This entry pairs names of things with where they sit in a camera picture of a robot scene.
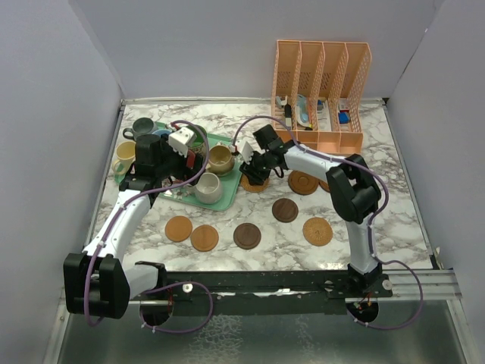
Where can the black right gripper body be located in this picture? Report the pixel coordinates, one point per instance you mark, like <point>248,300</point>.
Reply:
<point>259,168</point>

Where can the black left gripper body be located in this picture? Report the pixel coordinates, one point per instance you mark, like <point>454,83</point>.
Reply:
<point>175,164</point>

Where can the grooved brown wooden coaster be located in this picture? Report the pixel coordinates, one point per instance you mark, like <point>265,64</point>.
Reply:
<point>302,183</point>

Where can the dark walnut coaster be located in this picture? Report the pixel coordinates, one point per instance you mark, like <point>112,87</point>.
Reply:
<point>285,210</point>
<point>247,236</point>

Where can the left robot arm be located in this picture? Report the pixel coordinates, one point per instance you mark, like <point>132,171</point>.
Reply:
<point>95,281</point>

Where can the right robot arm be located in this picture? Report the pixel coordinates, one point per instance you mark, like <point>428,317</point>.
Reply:
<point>354,192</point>

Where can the light orange wooden coaster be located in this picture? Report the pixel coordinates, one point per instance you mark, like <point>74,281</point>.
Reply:
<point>178,228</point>

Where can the pink red mug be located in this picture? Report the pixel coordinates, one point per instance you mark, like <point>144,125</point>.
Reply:
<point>194,161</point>

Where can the green floral tray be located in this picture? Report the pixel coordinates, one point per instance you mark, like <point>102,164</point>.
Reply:
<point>223,189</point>

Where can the green floral mug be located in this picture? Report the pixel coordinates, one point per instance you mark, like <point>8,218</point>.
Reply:
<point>199,144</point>

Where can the light blue mug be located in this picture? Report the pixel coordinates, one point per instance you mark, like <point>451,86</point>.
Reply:
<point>162,132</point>

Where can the beige ceramic mug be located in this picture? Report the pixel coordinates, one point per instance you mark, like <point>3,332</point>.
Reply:
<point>221,161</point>

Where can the grey white mug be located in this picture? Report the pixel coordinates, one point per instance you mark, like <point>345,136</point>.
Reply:
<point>208,190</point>

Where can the pale yellow mug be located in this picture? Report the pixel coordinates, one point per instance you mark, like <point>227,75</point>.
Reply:
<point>124,157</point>

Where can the dark grey mug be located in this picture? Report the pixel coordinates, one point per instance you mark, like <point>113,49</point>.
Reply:
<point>141,126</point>

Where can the peach plastic desk organizer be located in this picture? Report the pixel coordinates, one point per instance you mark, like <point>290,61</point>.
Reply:
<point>316,93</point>

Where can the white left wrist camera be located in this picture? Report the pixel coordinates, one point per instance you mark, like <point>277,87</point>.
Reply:
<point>181,140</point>

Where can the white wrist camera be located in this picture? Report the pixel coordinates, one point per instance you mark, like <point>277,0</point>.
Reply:
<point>245,150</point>
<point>181,140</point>

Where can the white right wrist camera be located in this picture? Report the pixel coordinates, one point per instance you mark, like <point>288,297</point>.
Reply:
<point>245,150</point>

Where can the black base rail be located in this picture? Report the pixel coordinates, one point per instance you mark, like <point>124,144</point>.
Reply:
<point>196,293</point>

